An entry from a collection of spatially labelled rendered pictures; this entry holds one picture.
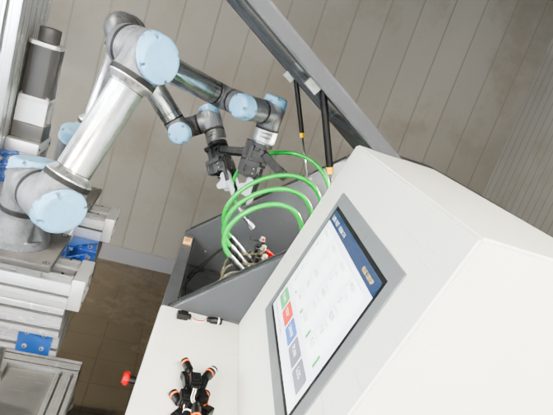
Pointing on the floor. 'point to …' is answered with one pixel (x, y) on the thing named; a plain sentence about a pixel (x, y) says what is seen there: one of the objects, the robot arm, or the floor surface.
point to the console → (429, 304)
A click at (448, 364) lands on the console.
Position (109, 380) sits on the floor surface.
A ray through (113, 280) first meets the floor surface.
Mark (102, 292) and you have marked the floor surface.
